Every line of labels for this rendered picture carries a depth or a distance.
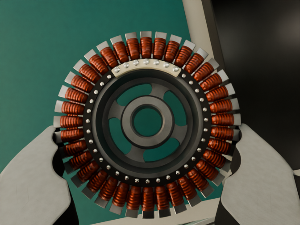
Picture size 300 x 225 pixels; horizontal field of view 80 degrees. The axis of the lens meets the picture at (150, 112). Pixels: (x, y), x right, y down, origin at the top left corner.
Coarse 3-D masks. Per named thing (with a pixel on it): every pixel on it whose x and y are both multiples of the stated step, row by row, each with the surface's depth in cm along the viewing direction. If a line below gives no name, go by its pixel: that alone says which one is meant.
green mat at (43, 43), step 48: (0, 0) 19; (48, 0) 19; (96, 0) 19; (144, 0) 19; (0, 48) 19; (48, 48) 19; (96, 48) 19; (0, 96) 19; (48, 96) 19; (0, 144) 19; (96, 192) 19
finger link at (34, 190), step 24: (48, 144) 10; (24, 168) 8; (48, 168) 8; (0, 192) 7; (24, 192) 7; (48, 192) 7; (0, 216) 6; (24, 216) 6; (48, 216) 6; (72, 216) 7
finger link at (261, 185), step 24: (240, 144) 9; (264, 144) 9; (240, 168) 8; (264, 168) 8; (288, 168) 8; (240, 192) 7; (264, 192) 7; (288, 192) 7; (216, 216) 7; (240, 216) 6; (264, 216) 6; (288, 216) 6
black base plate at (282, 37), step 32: (224, 0) 17; (256, 0) 17; (288, 0) 17; (224, 32) 17; (256, 32) 17; (288, 32) 17; (224, 64) 17; (256, 64) 17; (288, 64) 17; (256, 96) 17; (288, 96) 17; (256, 128) 17; (288, 128) 17; (288, 160) 17
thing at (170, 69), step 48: (144, 48) 11; (192, 48) 11; (96, 96) 11; (144, 96) 11; (192, 96) 11; (96, 144) 11; (144, 144) 11; (192, 144) 11; (144, 192) 10; (192, 192) 10
